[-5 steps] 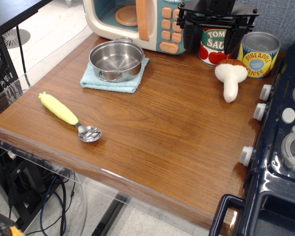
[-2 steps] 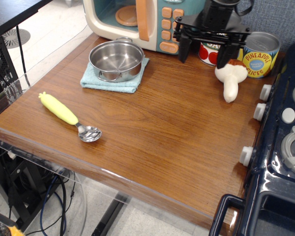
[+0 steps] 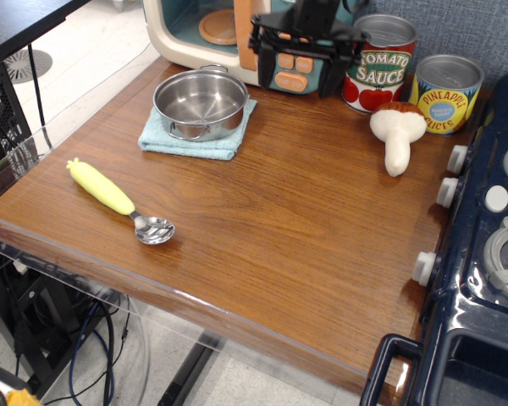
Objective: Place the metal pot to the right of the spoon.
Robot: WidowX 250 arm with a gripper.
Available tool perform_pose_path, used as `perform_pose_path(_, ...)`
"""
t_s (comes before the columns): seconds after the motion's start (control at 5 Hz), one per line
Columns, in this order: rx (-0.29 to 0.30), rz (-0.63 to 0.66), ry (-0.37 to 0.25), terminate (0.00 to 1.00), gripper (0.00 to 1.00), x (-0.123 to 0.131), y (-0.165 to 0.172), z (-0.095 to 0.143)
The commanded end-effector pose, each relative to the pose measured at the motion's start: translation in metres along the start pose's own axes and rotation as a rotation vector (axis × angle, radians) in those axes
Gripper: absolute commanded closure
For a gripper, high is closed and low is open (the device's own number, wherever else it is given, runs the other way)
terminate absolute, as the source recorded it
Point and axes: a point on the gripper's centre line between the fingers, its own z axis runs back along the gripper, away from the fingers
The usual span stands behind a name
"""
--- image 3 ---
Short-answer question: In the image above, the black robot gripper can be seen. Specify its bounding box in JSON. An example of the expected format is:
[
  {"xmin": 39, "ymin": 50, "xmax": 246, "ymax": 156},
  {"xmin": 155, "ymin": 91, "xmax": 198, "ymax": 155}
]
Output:
[{"xmin": 248, "ymin": 1, "xmax": 369, "ymax": 99}]

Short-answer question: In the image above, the small stainless steel pan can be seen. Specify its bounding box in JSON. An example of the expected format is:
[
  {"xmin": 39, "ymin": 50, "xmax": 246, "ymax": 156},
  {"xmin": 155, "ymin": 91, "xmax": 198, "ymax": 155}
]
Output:
[{"xmin": 153, "ymin": 65, "xmax": 250, "ymax": 142}]

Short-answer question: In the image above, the tomato sauce can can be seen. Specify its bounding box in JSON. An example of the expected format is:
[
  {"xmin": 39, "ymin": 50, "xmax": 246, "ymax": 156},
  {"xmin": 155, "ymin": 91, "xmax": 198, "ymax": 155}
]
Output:
[{"xmin": 342, "ymin": 14, "xmax": 418, "ymax": 112}]

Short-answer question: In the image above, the plush white mushroom toy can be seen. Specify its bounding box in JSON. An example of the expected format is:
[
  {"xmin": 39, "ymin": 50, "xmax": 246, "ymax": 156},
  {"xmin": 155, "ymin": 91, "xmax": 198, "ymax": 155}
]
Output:
[{"xmin": 370, "ymin": 101, "xmax": 427, "ymax": 177}]

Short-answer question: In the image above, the toy microwave oven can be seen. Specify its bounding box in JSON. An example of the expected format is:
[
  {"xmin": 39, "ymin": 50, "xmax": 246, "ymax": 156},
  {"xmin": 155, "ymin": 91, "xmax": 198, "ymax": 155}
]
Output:
[{"xmin": 142, "ymin": 0, "xmax": 356, "ymax": 95}]

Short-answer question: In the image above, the pineapple slices can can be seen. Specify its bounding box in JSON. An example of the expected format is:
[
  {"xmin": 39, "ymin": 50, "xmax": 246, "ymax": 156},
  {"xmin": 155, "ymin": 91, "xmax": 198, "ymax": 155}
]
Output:
[{"xmin": 409, "ymin": 54, "xmax": 484, "ymax": 134}]

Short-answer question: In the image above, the light blue folded cloth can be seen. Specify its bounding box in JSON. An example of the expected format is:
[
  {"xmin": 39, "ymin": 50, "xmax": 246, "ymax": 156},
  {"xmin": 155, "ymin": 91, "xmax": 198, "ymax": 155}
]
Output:
[{"xmin": 137, "ymin": 98, "xmax": 258, "ymax": 162}]

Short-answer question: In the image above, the black side desk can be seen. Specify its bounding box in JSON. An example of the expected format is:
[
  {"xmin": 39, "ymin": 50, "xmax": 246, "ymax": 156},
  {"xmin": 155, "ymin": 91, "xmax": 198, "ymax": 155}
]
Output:
[{"xmin": 0, "ymin": 0, "xmax": 90, "ymax": 73}]

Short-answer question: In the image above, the black table leg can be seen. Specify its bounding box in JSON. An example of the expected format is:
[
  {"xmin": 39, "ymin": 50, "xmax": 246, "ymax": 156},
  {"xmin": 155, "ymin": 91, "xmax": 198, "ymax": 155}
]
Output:
[{"xmin": 157, "ymin": 339, "xmax": 220, "ymax": 406}]

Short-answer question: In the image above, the black computer tower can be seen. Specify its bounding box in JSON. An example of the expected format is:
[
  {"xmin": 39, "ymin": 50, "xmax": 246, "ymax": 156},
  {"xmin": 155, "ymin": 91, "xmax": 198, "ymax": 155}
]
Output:
[{"xmin": 0, "ymin": 63, "xmax": 32, "ymax": 161}]

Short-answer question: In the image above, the dark blue toy stove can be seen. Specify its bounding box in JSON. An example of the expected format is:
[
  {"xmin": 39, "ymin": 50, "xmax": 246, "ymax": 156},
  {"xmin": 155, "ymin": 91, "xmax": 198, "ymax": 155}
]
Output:
[{"xmin": 361, "ymin": 74, "xmax": 508, "ymax": 405}]

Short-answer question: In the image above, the yellow handled metal spoon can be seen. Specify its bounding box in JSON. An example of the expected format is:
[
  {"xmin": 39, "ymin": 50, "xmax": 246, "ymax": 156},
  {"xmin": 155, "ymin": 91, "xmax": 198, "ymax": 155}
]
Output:
[{"xmin": 66, "ymin": 158, "xmax": 175, "ymax": 245}]

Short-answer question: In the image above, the blue floor cable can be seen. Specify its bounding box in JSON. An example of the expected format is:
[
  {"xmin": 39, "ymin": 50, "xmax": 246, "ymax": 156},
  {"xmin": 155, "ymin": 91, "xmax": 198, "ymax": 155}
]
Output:
[{"xmin": 69, "ymin": 302, "xmax": 115, "ymax": 406}]

